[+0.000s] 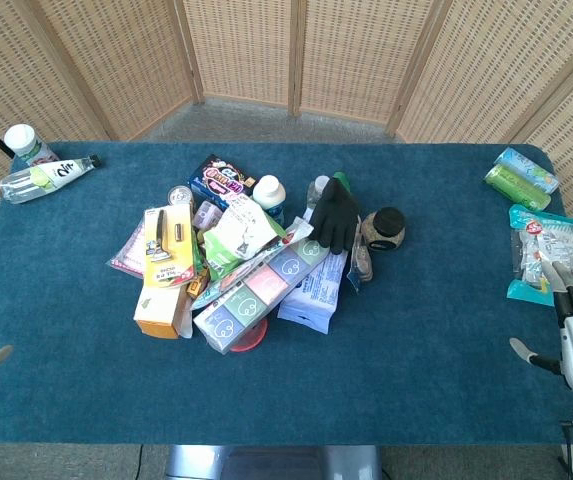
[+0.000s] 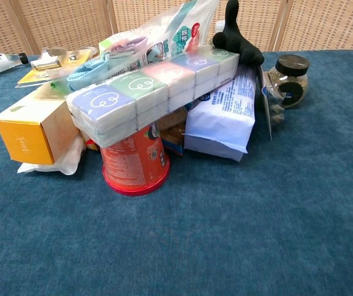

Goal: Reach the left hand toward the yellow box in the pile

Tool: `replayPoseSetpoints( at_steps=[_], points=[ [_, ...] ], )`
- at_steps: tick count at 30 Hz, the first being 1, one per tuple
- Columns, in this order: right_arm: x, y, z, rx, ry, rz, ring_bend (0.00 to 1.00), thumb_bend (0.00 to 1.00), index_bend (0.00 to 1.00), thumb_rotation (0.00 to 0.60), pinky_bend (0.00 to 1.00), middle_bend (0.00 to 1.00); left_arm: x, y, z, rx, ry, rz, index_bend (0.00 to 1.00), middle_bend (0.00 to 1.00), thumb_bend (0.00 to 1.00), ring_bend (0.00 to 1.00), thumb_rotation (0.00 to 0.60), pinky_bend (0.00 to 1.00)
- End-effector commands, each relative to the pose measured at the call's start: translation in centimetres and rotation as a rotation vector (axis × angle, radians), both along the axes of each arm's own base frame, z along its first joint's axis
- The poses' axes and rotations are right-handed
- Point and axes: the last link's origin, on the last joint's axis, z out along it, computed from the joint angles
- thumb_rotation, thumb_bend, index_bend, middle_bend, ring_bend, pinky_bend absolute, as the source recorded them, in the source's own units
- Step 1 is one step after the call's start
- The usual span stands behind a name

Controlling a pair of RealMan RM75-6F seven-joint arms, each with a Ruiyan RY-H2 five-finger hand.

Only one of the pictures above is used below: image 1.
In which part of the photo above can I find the small round tin can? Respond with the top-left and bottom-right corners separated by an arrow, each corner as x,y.
168,184 -> 196,209

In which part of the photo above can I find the small purple container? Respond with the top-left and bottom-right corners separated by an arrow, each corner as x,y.
192,200 -> 226,230

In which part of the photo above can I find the white blue wipes pack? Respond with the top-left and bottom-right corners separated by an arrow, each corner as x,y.
276,248 -> 350,335

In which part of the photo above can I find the orange white carton box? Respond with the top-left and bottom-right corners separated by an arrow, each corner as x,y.
133,284 -> 193,341

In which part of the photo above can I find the bamboo folding screen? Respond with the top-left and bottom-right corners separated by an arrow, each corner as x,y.
0,0 -> 573,281

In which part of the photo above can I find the red plastic lid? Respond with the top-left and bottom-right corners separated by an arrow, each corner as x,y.
228,318 -> 270,354

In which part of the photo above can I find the clear narrow snack bag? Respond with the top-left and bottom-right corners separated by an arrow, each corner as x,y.
346,232 -> 373,294

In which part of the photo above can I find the yellow razor blister pack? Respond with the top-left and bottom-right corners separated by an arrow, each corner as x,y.
143,202 -> 198,290

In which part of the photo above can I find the clear bottle black cap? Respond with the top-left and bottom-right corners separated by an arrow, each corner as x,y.
0,154 -> 103,205

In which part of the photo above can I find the white jar green label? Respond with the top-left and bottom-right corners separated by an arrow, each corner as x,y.
3,123 -> 61,167

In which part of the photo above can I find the red white long package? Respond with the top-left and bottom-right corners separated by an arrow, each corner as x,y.
189,216 -> 315,311

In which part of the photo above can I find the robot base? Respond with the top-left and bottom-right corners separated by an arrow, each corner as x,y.
164,444 -> 383,480

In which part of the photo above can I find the light blue drink can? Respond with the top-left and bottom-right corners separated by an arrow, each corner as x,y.
494,146 -> 561,194

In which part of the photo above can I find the white green pouch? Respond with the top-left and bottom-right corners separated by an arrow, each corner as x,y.
201,192 -> 288,274

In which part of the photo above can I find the white bottle blue label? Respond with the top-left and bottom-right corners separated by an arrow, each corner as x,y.
252,174 -> 287,226

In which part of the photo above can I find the dark purple snack box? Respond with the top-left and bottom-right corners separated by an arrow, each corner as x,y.
188,153 -> 259,207

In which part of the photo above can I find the multicolour tissue multipack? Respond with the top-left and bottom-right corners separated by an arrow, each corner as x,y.
192,236 -> 331,356

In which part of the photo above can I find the green drink can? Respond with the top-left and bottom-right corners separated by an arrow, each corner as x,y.
482,164 -> 552,211

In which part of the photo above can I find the clear plastic bottle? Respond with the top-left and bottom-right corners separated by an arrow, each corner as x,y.
307,174 -> 331,210

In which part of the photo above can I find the blue table mat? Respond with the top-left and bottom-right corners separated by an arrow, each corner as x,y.
0,141 -> 573,446

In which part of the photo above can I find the round jar black lid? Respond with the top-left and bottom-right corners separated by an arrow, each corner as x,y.
360,206 -> 408,252

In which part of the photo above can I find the black glove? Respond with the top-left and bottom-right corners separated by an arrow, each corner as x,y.
308,177 -> 363,256

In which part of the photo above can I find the teal clear candy bag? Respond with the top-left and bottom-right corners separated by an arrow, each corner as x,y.
505,203 -> 573,307

